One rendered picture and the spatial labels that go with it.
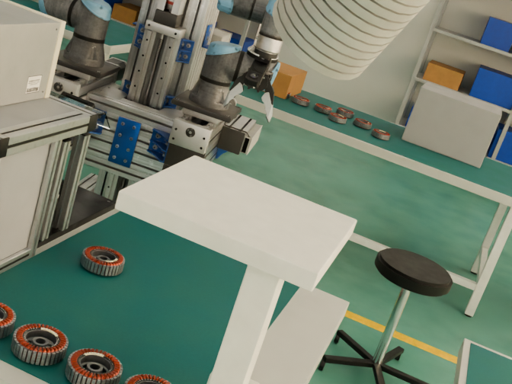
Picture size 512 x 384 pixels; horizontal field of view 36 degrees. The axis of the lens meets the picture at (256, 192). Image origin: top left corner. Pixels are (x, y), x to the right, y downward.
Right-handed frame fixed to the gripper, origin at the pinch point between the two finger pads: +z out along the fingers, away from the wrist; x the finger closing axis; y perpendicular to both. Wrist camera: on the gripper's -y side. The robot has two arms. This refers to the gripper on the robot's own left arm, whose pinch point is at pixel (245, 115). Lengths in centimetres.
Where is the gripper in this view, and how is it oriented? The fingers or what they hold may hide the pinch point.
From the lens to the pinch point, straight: 240.4
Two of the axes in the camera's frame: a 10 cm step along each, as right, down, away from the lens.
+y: 1.6, -2.7, 9.5
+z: -2.9, 9.0, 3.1
